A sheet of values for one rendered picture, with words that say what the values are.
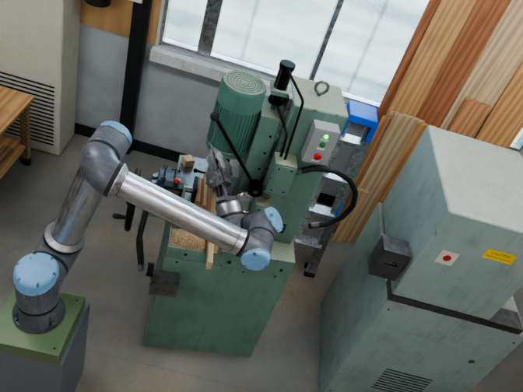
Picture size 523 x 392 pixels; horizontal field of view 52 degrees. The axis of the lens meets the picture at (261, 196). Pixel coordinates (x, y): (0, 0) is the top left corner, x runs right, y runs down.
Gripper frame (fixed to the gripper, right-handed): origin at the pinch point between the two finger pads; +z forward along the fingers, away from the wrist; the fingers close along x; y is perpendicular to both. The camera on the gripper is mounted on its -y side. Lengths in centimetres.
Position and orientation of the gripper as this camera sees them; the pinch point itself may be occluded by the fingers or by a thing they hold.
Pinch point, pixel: (214, 151)
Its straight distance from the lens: 195.2
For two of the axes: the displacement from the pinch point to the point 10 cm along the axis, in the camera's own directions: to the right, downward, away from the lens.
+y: -2.7, -0.9, -9.6
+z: -2.7, -9.5, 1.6
